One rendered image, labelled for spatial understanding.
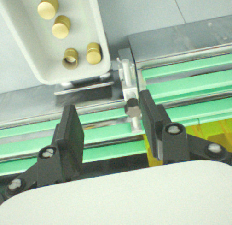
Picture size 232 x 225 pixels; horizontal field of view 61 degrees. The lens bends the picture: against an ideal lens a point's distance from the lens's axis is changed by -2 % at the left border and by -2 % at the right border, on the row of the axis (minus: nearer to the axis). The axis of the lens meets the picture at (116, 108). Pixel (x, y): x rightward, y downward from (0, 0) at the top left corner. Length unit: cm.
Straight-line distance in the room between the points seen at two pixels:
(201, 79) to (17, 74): 47
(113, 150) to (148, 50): 24
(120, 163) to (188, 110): 29
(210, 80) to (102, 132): 23
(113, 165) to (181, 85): 35
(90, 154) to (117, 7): 35
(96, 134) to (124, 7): 29
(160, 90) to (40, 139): 29
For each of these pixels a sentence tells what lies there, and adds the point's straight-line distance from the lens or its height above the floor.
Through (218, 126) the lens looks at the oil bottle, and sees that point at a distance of 46.
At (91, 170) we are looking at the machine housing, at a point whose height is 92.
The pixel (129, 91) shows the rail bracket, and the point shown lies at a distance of 34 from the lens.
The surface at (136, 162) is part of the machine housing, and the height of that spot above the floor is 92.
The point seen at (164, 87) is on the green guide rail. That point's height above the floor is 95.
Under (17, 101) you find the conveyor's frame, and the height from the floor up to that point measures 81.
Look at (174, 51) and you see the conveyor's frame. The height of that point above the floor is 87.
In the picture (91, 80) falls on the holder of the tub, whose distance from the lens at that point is 55.
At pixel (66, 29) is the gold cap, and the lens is 45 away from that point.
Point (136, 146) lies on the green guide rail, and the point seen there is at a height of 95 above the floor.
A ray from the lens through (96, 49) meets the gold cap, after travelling 48.
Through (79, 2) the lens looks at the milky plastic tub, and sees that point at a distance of 47.
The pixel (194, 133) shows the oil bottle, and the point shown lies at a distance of 44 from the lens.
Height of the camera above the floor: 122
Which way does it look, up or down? 45 degrees down
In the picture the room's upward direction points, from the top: 174 degrees clockwise
